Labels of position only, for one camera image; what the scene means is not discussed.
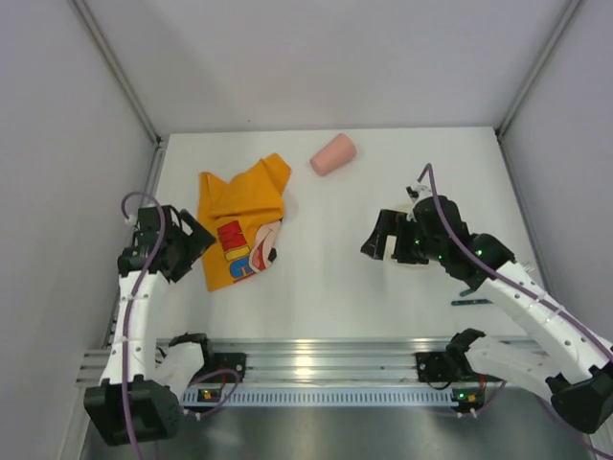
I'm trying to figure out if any orange Mickey Mouse placemat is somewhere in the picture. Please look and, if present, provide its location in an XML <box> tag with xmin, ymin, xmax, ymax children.
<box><xmin>197</xmin><ymin>153</ymin><xmax>291</xmax><ymax>291</ymax></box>

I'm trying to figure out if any green handled spoon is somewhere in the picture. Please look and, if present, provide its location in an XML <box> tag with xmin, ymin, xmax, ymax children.
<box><xmin>450</xmin><ymin>298</ymin><xmax>492</xmax><ymax>307</ymax></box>

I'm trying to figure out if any pink plastic cup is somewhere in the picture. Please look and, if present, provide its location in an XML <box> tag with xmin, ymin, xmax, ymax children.
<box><xmin>309</xmin><ymin>133</ymin><xmax>356</xmax><ymax>176</ymax></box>

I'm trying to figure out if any white round plate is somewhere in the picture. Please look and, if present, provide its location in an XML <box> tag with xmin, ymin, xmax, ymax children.
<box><xmin>392</xmin><ymin>210</ymin><xmax>429</xmax><ymax>265</ymax></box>

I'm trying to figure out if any green handled fork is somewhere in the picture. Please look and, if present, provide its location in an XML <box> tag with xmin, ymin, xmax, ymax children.
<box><xmin>459</xmin><ymin>288</ymin><xmax>475</xmax><ymax>297</ymax></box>

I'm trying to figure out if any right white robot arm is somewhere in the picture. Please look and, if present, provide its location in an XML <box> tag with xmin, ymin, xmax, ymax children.
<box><xmin>360</xmin><ymin>185</ymin><xmax>612</xmax><ymax>434</ymax></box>

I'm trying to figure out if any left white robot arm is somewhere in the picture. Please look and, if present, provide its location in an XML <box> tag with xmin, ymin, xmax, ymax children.
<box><xmin>83</xmin><ymin>205</ymin><xmax>216</xmax><ymax>447</ymax></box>

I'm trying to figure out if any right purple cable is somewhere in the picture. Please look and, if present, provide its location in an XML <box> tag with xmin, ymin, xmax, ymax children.
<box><xmin>417</xmin><ymin>163</ymin><xmax>613</xmax><ymax>460</ymax></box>

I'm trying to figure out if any aluminium mounting rail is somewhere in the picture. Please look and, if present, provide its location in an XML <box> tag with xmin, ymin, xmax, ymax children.
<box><xmin>76</xmin><ymin>336</ymin><xmax>547</xmax><ymax>384</ymax></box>

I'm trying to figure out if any perforated cable duct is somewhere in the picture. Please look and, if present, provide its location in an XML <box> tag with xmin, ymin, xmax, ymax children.
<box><xmin>180</xmin><ymin>385</ymin><xmax>480</xmax><ymax>408</ymax></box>

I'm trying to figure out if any left aluminium corner post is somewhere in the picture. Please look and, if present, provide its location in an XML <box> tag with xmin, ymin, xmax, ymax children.
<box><xmin>67</xmin><ymin>0</ymin><xmax>161</xmax><ymax>147</ymax></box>

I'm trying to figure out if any aluminium corner post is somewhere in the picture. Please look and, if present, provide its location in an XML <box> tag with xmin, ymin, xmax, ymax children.
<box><xmin>494</xmin><ymin>0</ymin><xmax>586</xmax><ymax>143</ymax></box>
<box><xmin>67</xmin><ymin>0</ymin><xmax>161</xmax><ymax>147</ymax></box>

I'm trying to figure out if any right aluminium corner post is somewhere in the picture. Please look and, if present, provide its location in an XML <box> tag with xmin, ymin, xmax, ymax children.
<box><xmin>494</xmin><ymin>0</ymin><xmax>586</xmax><ymax>143</ymax></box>

